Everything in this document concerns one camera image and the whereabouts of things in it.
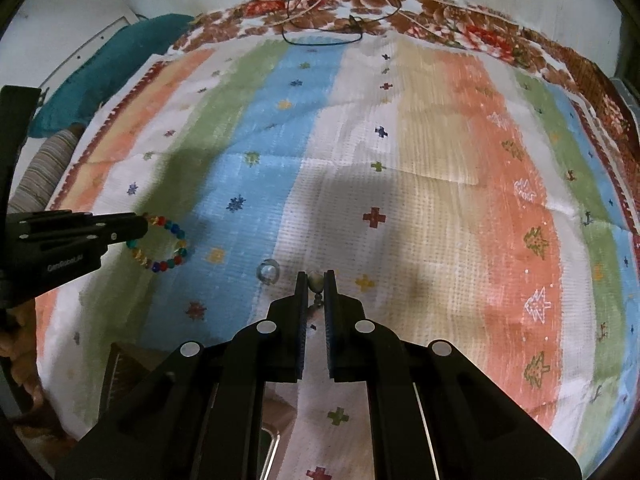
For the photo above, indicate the teal pillow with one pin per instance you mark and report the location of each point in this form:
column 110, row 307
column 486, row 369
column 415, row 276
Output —
column 105, row 67

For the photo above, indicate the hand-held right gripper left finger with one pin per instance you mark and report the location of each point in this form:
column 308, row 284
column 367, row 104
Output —
column 292, row 330

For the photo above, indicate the grey striped bolster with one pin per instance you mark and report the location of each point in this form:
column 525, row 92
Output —
column 45, row 172

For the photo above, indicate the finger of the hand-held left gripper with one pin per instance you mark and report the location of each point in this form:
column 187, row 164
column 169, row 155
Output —
column 100, row 230

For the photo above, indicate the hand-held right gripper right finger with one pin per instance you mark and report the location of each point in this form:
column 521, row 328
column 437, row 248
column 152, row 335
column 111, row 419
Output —
column 337, row 332

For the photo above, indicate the striped pastel cloth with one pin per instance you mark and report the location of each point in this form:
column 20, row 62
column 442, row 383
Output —
column 400, row 185

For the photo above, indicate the small beaded earring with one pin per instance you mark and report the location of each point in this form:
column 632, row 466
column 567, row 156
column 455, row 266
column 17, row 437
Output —
column 315, row 282

